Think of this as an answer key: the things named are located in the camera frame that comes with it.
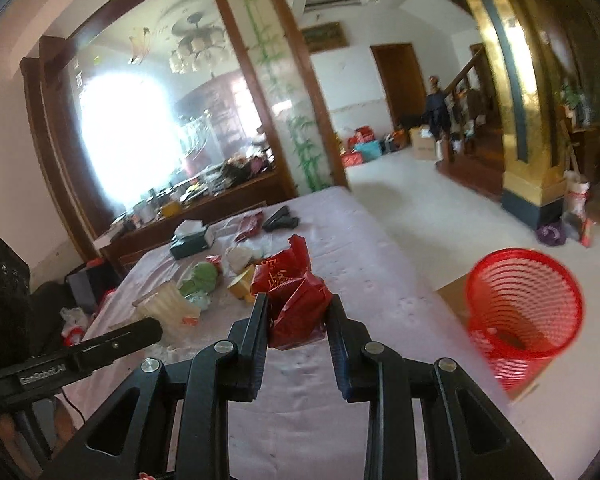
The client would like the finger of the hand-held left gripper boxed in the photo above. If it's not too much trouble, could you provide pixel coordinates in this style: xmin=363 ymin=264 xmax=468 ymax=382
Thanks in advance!
xmin=72 ymin=316 xmax=164 ymax=369

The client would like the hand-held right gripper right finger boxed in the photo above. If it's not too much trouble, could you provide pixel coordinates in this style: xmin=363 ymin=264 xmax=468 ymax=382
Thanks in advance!
xmin=325 ymin=294 xmax=556 ymax=480

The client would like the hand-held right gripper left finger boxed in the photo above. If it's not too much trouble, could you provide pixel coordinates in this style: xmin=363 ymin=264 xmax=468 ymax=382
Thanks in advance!
xmin=40 ymin=292 xmax=270 ymax=480

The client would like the red plastic bag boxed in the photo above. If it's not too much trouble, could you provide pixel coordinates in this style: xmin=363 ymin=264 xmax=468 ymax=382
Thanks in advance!
xmin=250 ymin=234 xmax=334 ymax=351

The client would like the yellow orange box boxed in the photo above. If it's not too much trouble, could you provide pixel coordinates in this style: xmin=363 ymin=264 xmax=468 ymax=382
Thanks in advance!
xmin=227 ymin=265 xmax=259 ymax=302

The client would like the red mesh wastebasket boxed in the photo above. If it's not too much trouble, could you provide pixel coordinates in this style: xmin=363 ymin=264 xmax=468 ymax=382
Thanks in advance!
xmin=465 ymin=247 xmax=586 ymax=393

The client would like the person's left hand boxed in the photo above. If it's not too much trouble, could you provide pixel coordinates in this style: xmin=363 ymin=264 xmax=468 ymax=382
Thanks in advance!
xmin=0 ymin=397 xmax=76 ymax=465

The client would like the ribbed clear plastic packaging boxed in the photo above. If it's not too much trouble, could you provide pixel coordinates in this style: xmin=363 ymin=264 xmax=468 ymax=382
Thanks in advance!
xmin=132 ymin=280 xmax=203 ymax=329

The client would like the white plastic bag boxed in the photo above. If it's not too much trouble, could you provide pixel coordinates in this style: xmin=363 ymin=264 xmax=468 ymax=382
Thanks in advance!
xmin=60 ymin=306 xmax=89 ymax=347

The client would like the black bag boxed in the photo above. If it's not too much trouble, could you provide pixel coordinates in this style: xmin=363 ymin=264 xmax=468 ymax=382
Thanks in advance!
xmin=30 ymin=259 xmax=122 ymax=356

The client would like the dark green tissue box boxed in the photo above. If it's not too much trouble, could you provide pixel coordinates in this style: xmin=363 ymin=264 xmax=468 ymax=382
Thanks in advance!
xmin=169 ymin=220 xmax=216 ymax=261

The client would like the dark red packet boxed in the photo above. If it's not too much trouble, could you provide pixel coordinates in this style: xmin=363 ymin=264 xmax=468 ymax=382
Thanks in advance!
xmin=235 ymin=211 xmax=265 ymax=244

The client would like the black pistol-shaped tool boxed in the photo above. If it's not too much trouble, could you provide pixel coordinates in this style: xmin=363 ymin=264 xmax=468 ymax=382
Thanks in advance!
xmin=262 ymin=205 xmax=301 ymax=233

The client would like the flat cardboard sheet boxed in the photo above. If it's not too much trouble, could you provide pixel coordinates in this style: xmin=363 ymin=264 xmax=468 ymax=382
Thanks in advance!
xmin=436 ymin=274 xmax=551 ymax=402

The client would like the cluttered wooden sideboard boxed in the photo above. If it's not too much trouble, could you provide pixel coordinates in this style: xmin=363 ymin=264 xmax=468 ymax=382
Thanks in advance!
xmin=94 ymin=152 xmax=287 ymax=261

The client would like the pile of colourful gift bags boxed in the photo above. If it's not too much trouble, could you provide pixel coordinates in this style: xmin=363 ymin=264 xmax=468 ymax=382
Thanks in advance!
xmin=336 ymin=125 xmax=411 ymax=169

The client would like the cardboard box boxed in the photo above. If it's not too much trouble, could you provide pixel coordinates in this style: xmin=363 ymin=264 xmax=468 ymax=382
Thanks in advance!
xmin=409 ymin=125 xmax=446 ymax=162

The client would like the wooden staircase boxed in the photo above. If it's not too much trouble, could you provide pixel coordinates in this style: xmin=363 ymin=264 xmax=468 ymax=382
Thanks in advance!
xmin=436 ymin=42 xmax=507 ymax=197

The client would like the purple bag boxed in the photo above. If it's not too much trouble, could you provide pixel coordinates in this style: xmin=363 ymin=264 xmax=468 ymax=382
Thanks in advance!
xmin=536 ymin=222 xmax=566 ymax=247

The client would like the wooden door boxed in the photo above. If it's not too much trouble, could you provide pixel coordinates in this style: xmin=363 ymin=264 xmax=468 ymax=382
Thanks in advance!
xmin=370 ymin=42 xmax=429 ymax=131

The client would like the bamboo painted glass panel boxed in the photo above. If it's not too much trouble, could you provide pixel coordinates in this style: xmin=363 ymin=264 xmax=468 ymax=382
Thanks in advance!
xmin=212 ymin=0 xmax=327 ymax=197

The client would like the white bucket by pillar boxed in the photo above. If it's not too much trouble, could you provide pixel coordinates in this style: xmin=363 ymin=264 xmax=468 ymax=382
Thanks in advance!
xmin=561 ymin=170 xmax=594 ymax=249

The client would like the golden pillar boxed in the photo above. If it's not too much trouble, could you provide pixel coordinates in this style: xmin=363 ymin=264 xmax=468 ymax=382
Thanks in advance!
xmin=447 ymin=0 xmax=570 ymax=231

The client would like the butterfly decoration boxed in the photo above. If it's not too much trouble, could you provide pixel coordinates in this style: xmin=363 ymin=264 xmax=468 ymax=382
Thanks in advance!
xmin=128 ymin=27 xmax=154 ymax=66

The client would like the glass chandelier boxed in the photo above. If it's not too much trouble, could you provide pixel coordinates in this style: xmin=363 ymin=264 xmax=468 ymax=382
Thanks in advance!
xmin=169 ymin=12 xmax=231 ymax=75

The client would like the potted green plant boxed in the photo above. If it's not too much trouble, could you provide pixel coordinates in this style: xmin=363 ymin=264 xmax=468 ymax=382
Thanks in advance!
xmin=554 ymin=79 xmax=597 ymax=127

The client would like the framed wall picture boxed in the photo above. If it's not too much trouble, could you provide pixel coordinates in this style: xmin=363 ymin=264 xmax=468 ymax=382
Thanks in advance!
xmin=300 ymin=21 xmax=349 ymax=54

